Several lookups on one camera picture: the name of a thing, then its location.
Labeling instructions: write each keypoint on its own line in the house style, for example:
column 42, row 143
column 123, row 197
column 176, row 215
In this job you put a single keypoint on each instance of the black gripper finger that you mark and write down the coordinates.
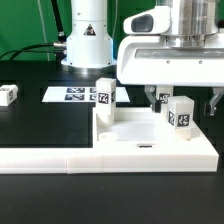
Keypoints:
column 210, row 106
column 150, row 92

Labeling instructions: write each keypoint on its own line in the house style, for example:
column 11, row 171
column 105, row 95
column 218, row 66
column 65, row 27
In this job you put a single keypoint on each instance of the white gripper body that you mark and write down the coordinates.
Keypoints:
column 146, row 60

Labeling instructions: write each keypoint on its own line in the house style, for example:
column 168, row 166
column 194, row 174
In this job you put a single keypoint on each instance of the white square tabletop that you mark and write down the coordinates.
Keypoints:
column 137, row 127

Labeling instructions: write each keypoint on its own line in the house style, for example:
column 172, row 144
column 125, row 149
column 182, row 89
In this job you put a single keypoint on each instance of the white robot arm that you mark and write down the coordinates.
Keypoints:
column 176, row 43

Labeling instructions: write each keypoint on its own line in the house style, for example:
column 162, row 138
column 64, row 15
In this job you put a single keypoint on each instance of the white L-shaped obstacle fence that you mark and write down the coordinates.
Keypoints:
column 195, row 156

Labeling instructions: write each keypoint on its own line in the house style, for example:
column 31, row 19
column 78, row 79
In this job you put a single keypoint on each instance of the white tag marker sheet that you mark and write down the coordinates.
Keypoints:
column 69, row 94

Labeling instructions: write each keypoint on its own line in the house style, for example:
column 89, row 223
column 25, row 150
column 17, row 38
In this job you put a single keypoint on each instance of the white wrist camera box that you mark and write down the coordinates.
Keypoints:
column 150, row 22

